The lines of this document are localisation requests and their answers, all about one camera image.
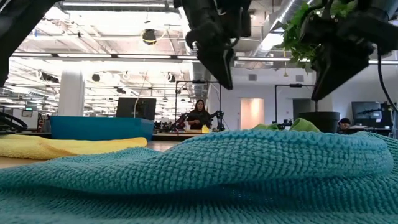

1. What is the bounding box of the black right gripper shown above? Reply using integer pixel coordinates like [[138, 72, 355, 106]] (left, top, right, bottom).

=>
[[310, 12, 376, 101]]

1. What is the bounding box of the white cabinet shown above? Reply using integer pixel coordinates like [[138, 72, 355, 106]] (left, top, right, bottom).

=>
[[12, 108, 40, 130]]

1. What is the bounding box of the black ceiling camera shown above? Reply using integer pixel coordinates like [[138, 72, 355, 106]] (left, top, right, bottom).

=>
[[142, 28, 157, 46]]

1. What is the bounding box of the grass green microfiber towel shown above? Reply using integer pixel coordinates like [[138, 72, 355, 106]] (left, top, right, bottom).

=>
[[290, 117, 321, 133]]

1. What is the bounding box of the wooden workbench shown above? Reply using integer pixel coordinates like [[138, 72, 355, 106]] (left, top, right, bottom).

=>
[[152, 133, 203, 138]]

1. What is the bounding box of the teal microfiber towel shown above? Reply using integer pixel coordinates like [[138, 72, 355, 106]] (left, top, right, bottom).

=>
[[0, 129, 398, 224]]

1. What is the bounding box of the thick black looped cable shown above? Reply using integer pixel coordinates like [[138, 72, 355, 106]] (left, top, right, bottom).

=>
[[0, 111, 29, 133]]

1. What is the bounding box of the black plant pot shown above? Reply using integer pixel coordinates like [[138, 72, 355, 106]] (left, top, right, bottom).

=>
[[298, 111, 341, 134]]

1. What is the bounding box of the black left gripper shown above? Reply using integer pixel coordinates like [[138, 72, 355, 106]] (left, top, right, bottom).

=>
[[174, 0, 240, 90]]

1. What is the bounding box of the black flat monitor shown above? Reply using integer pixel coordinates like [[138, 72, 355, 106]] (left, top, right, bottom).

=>
[[116, 97, 157, 121]]

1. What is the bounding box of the white pillar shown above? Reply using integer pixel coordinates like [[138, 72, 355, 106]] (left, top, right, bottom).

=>
[[58, 70, 86, 118]]

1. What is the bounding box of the silver ribbed ventilation duct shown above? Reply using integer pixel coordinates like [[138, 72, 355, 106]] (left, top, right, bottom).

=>
[[191, 58, 209, 100]]

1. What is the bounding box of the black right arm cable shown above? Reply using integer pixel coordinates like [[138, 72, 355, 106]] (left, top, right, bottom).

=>
[[377, 46, 398, 113]]

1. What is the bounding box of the black aluminium table frame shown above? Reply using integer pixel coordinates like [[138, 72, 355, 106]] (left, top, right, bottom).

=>
[[15, 131, 193, 142]]

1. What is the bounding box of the black gantry stand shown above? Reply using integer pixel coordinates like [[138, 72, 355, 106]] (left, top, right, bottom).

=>
[[175, 80, 223, 131], [274, 83, 315, 125]]

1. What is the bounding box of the yellow microfiber towel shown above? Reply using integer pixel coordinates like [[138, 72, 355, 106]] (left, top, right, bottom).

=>
[[0, 133, 148, 161]]

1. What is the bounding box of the person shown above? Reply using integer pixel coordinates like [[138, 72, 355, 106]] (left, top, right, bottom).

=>
[[337, 117, 352, 134], [185, 98, 213, 131]]

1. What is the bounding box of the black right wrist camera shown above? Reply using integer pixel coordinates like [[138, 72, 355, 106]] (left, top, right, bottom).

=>
[[298, 11, 330, 44]]

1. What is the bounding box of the teal plastic bin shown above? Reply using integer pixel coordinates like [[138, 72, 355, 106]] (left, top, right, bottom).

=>
[[50, 116, 155, 141]]

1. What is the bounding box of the green leafy plant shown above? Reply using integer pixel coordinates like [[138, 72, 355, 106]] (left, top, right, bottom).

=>
[[275, 0, 358, 113]]

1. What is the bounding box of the dark wide monitor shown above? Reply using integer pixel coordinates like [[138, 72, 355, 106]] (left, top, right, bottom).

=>
[[351, 101, 384, 128]]

